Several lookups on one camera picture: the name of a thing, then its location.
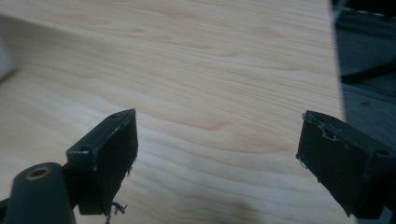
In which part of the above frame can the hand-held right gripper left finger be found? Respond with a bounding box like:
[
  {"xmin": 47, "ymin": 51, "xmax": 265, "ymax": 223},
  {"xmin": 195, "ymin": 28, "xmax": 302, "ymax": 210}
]
[{"xmin": 65, "ymin": 108, "xmax": 139, "ymax": 217}]

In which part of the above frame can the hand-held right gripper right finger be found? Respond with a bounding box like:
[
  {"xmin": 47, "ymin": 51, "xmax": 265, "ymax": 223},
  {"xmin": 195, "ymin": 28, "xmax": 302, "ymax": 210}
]
[{"xmin": 295, "ymin": 109, "xmax": 396, "ymax": 220}]

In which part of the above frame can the white storage box black handle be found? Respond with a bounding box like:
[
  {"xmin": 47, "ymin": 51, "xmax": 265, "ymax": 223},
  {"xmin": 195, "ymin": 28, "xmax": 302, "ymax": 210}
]
[{"xmin": 0, "ymin": 38, "xmax": 17, "ymax": 82}]

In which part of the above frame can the black metal stand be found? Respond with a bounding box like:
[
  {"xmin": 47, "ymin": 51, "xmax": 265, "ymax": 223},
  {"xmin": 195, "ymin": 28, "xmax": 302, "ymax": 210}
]
[{"xmin": 340, "ymin": 60, "xmax": 396, "ymax": 86}]

